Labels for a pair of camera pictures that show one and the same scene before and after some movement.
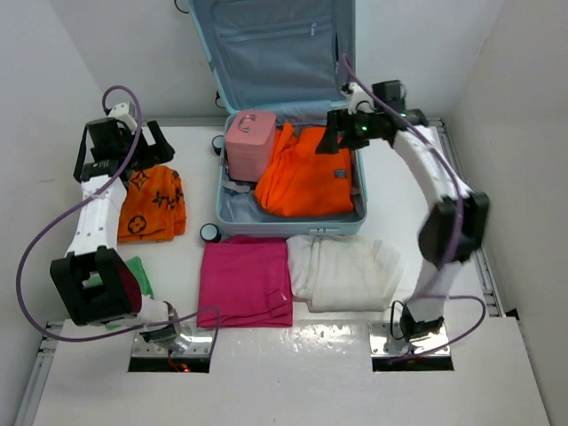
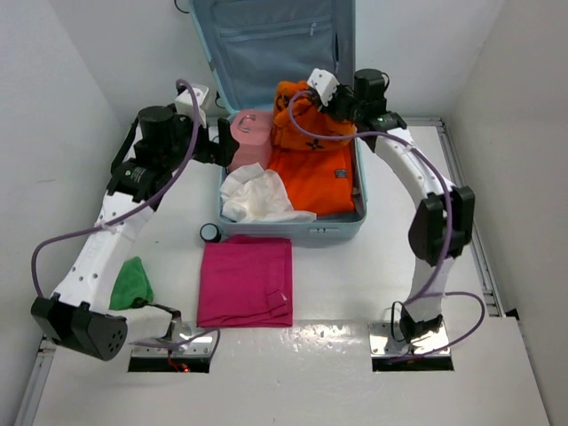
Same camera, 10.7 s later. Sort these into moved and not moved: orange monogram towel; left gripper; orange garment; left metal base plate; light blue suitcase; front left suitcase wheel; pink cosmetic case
Moved: left gripper; orange monogram towel
Not moved: front left suitcase wheel; left metal base plate; orange garment; light blue suitcase; pink cosmetic case
